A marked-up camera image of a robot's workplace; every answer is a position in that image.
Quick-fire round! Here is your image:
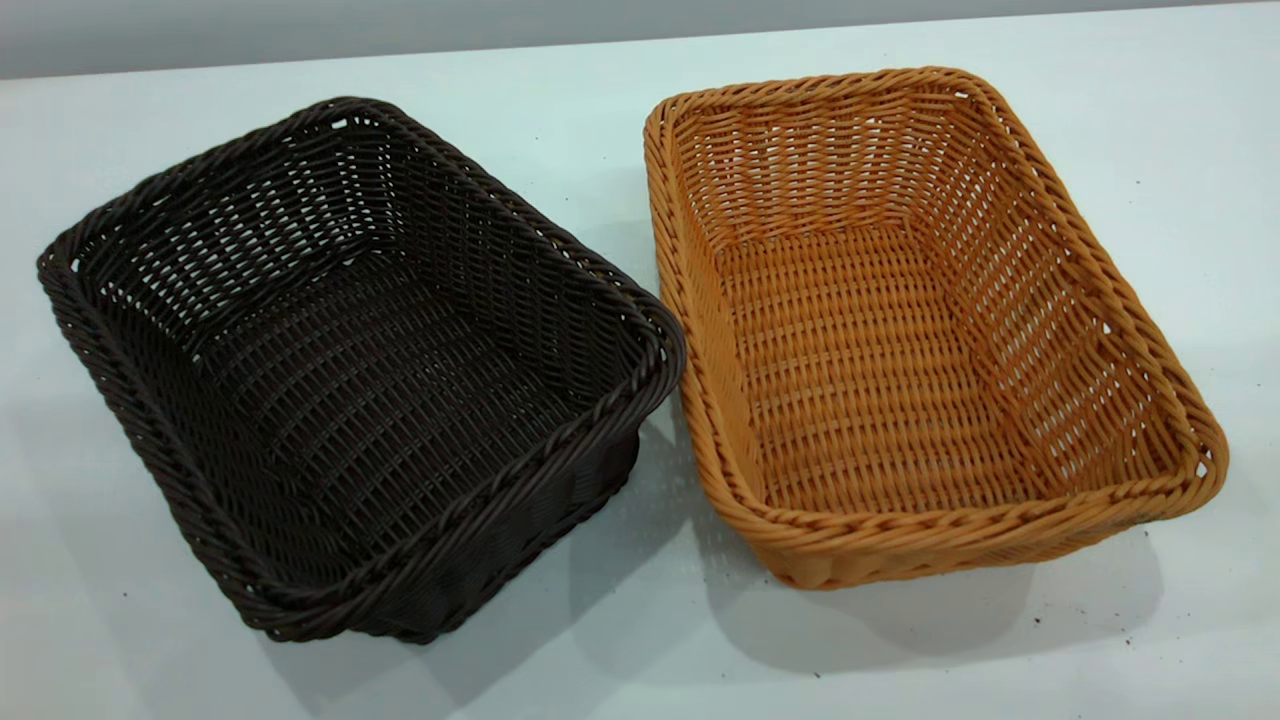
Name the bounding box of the orange wicker basket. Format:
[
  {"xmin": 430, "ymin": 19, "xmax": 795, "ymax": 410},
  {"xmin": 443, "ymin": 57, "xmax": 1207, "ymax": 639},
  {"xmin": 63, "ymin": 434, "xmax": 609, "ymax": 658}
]
[{"xmin": 643, "ymin": 66, "xmax": 1230, "ymax": 591}]

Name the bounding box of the black wicker basket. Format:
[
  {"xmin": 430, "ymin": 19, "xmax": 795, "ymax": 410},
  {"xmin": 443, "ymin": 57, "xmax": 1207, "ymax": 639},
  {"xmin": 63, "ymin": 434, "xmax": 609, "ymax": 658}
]
[{"xmin": 36, "ymin": 96, "xmax": 687, "ymax": 645}]

